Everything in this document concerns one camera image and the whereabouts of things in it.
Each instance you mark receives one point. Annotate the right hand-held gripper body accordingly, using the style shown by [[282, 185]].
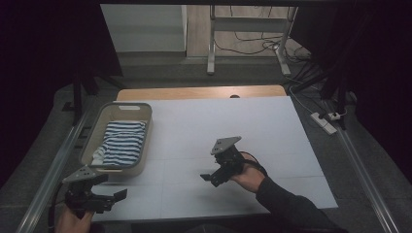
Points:
[[226, 158]]

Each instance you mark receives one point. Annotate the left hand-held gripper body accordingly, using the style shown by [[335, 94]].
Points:
[[82, 191]]

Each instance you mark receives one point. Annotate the blue white striped garment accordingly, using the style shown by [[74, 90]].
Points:
[[124, 142]]

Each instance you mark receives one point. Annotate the beige storage basket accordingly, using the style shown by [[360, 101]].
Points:
[[97, 136]]

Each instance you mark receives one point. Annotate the person's right hand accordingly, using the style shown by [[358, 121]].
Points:
[[249, 178]]

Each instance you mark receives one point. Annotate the person's left hand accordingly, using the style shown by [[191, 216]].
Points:
[[71, 223]]

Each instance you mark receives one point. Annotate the white table cover sheet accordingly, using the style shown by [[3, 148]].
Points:
[[226, 129]]

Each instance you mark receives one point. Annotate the wooden table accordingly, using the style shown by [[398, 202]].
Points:
[[194, 93]]

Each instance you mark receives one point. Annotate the black metal stand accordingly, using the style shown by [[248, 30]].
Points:
[[77, 97], [336, 90]]

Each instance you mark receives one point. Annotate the white power strip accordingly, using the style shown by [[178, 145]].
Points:
[[324, 124]]

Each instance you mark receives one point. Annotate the white plug adapter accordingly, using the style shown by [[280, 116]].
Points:
[[334, 116]]

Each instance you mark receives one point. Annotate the dark curtain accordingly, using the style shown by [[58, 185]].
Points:
[[39, 64], [372, 64]]

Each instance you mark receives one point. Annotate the white cabinet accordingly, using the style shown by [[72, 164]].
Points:
[[145, 29]]

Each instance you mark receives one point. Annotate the metal floor rail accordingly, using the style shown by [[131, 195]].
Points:
[[366, 181], [48, 181]]

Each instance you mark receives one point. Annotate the white metal desk frame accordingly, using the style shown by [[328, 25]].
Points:
[[212, 39]]

